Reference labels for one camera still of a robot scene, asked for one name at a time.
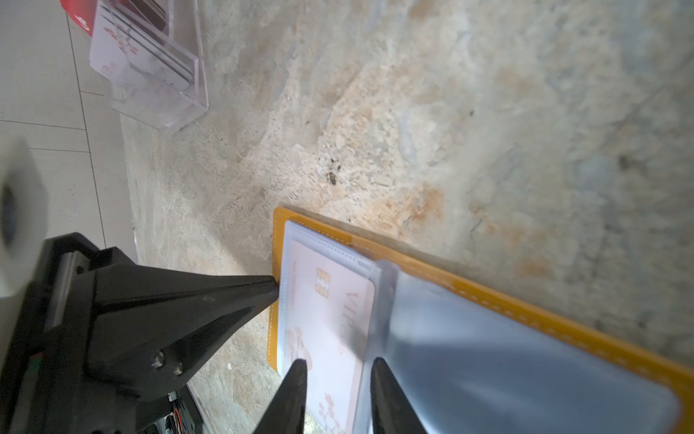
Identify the white VIP card in stand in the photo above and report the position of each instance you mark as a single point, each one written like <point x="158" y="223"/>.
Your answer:
<point x="120" y="48"/>

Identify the red card in stand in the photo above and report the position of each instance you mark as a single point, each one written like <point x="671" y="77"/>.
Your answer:
<point x="82" y="12"/>

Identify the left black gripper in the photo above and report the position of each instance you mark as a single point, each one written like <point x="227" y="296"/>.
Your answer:
<point x="103" y="345"/>

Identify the clear acrylic card stand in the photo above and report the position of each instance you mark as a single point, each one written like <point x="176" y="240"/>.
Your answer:
<point x="177" y="95"/>

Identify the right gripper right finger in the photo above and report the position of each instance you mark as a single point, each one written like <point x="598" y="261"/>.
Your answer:
<point x="392" y="412"/>

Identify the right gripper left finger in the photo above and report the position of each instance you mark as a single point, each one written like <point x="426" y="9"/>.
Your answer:
<point x="286" y="412"/>

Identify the yellow leather card holder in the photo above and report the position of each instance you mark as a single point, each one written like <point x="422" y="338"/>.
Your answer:
<point x="472" y="360"/>

